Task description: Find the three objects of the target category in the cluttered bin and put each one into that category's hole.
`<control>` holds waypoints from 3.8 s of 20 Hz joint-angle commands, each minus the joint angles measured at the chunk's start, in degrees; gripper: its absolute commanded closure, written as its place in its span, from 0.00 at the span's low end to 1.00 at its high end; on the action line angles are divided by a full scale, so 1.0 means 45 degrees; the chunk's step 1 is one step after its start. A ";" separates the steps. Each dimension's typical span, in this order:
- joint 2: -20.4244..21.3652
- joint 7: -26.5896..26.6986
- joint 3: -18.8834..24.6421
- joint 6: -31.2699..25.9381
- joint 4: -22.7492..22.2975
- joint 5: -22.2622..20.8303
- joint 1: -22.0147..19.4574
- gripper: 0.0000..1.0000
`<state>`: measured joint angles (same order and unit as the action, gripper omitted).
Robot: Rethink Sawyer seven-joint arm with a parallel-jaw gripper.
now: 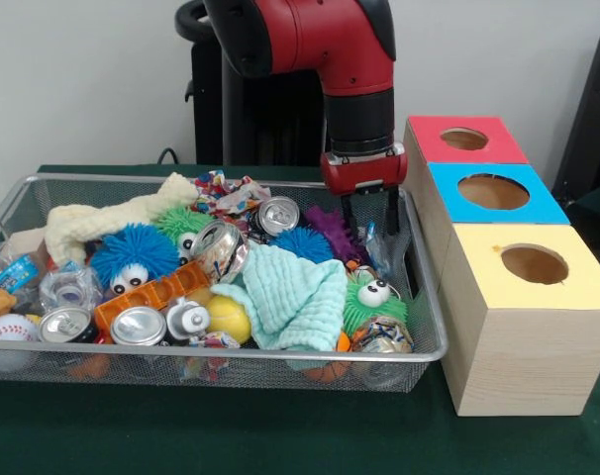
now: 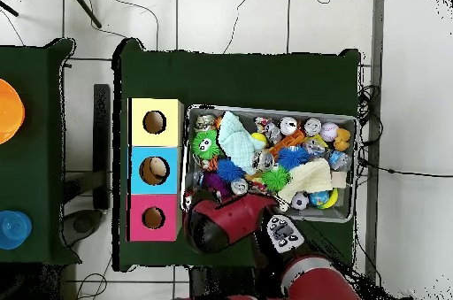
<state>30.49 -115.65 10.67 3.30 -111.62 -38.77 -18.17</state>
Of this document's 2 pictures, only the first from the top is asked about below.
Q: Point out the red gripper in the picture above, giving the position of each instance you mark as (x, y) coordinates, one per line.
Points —
(364, 173)

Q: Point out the crushed clear bottle blue label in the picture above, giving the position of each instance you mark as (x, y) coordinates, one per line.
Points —
(376, 250)

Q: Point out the purple spiky ball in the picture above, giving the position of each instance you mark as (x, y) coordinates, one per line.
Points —
(332, 230)

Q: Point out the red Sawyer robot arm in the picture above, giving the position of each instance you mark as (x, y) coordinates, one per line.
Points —
(339, 49)

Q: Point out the wooden box with three holes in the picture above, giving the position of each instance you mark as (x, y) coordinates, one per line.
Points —
(528, 356)

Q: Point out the black drink can silver top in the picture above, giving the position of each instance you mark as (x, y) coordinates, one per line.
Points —
(277, 214)

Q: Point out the green spiky toy with eyes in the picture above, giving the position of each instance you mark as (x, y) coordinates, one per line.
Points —
(374, 316)

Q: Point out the mint green cloth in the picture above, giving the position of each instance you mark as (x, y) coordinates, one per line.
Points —
(290, 297)

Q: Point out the crushed silver can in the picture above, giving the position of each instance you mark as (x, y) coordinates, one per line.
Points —
(221, 252)

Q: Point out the yellow ball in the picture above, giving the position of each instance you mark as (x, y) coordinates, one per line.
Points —
(226, 316)

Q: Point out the orange plastic tray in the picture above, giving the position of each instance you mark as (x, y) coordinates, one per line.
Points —
(171, 287)

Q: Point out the dark green table cloth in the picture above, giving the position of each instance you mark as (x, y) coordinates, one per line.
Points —
(280, 435)

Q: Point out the black upright panel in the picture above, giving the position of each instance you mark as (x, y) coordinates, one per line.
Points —
(592, 123)

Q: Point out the blue spiky toy with eyes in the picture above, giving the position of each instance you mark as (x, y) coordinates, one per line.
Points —
(131, 247)

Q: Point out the cream knit cloth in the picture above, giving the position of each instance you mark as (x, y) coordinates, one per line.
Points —
(122, 208)

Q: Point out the white baseball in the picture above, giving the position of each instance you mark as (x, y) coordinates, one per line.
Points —
(10, 329)

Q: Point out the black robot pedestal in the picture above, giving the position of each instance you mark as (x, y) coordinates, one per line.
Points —
(260, 128)

